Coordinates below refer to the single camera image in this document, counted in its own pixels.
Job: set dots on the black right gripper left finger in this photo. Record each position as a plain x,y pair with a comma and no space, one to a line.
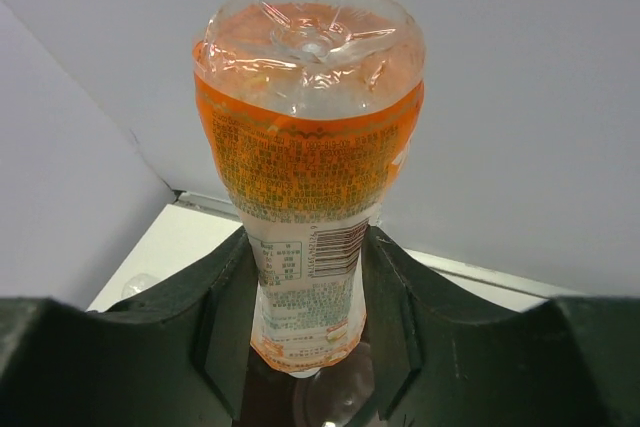
173,355

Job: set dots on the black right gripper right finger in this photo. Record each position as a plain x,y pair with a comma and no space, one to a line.
443,356

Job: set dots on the orange label plastic bottle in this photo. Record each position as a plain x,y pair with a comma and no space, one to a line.
309,107

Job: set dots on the clear bottle behind bin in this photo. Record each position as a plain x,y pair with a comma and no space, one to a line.
138,284

